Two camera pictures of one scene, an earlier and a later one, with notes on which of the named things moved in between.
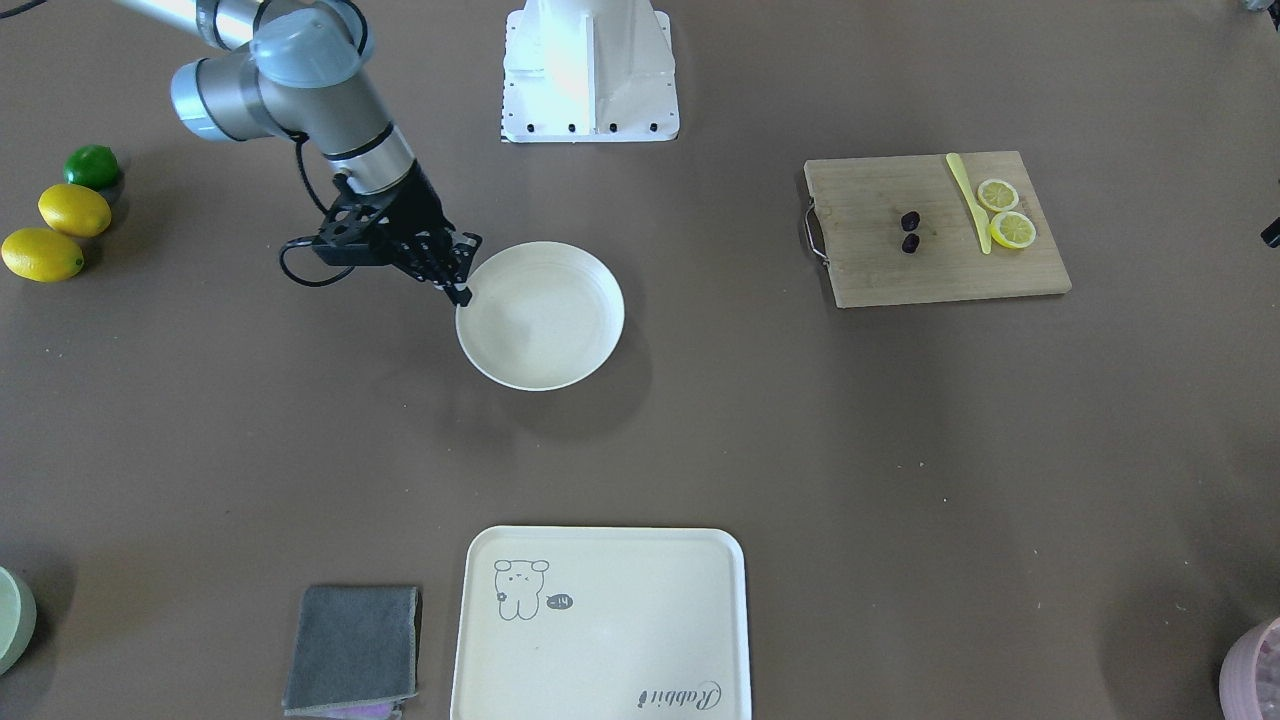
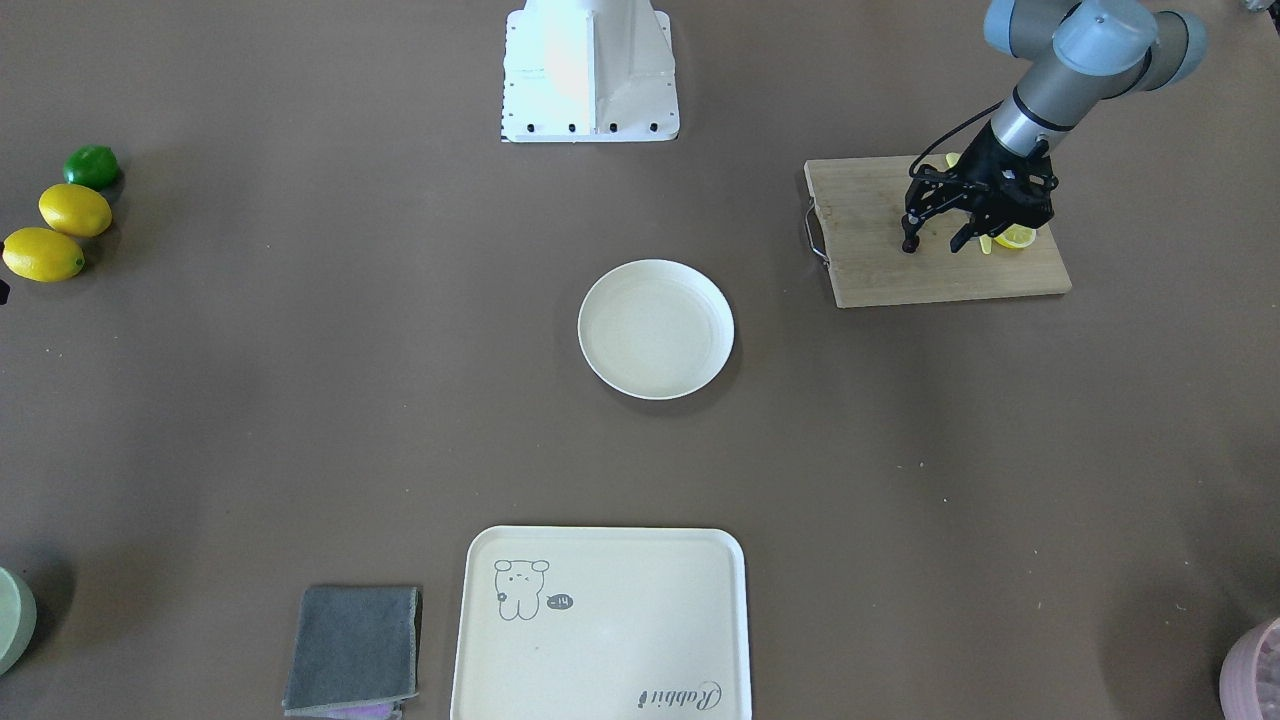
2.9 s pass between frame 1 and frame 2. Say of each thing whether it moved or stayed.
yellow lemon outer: stayed
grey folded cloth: stayed
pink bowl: stayed
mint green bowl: stayed
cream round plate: moved
